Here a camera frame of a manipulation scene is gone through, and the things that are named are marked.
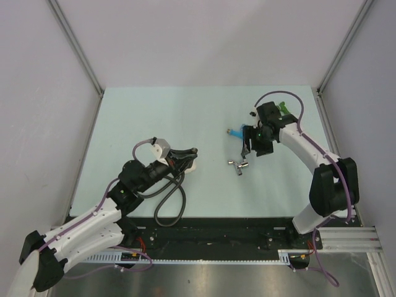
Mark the aluminium frame post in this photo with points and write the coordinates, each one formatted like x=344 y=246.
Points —
x=357 y=23
x=75 y=45

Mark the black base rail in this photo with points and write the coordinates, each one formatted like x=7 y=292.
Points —
x=267 y=233

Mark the right aluminium frame post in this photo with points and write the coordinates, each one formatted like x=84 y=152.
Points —
x=357 y=23

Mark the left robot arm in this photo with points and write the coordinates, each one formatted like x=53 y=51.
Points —
x=46 y=258

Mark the green faucet with white elbow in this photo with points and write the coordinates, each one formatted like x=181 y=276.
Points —
x=283 y=109

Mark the chrome metal faucet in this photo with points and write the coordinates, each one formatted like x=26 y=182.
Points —
x=239 y=166

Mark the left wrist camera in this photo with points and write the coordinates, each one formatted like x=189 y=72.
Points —
x=160 y=149

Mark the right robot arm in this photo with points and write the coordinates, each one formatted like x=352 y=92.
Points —
x=334 y=185

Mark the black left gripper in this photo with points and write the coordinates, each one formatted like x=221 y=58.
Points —
x=175 y=161

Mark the white pipe elbow fitting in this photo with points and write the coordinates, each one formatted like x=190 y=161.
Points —
x=191 y=168

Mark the left aluminium frame post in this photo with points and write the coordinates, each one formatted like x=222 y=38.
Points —
x=75 y=45

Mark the blue plastic faucet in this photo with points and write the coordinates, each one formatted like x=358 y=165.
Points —
x=236 y=133

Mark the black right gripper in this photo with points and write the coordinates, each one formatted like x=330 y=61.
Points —
x=249 y=132

